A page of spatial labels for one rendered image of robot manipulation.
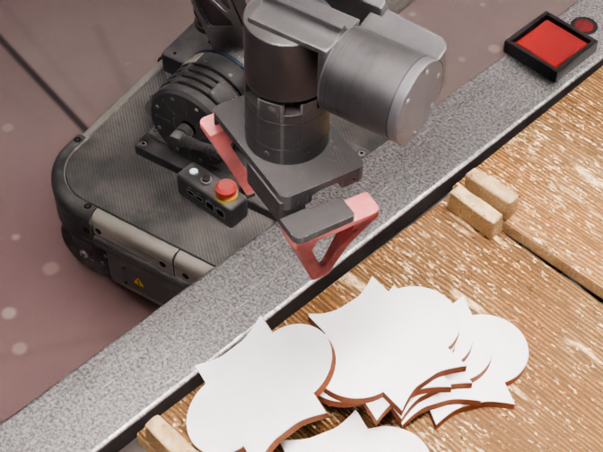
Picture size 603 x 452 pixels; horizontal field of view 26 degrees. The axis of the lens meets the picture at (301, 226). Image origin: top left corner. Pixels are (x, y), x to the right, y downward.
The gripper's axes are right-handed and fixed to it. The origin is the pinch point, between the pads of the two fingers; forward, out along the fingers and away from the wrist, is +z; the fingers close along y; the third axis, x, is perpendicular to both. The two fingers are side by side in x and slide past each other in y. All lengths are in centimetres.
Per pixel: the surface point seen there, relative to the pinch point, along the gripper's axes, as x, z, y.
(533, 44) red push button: 50, 25, -29
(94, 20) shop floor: 47, 117, -166
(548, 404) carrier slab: 21.0, 24.9, 10.8
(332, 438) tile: 2.1, 24.1, 4.7
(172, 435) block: -9.9, 22.9, -1.7
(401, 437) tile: 7.1, 23.6, 7.8
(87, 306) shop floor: 12, 118, -92
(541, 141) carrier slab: 40.5, 24.3, -15.8
